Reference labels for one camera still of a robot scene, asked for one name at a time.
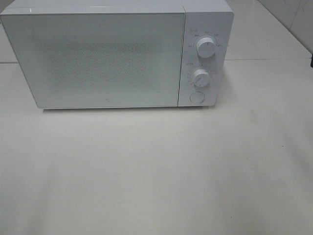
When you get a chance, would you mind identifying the white timer knob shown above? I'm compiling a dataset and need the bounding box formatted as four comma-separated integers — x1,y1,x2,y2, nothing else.
191,69,211,87

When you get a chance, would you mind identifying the round white door button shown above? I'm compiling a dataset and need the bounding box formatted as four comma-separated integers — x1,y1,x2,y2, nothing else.
190,92,205,104

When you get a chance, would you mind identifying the white microwave door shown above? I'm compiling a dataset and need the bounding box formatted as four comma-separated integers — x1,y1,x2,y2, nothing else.
1,13,184,109

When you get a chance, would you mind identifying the upper white power knob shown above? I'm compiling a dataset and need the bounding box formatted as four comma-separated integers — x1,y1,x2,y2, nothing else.
195,35,217,58

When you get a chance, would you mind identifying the white microwave oven body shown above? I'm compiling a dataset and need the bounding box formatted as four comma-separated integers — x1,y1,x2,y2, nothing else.
0,0,234,107

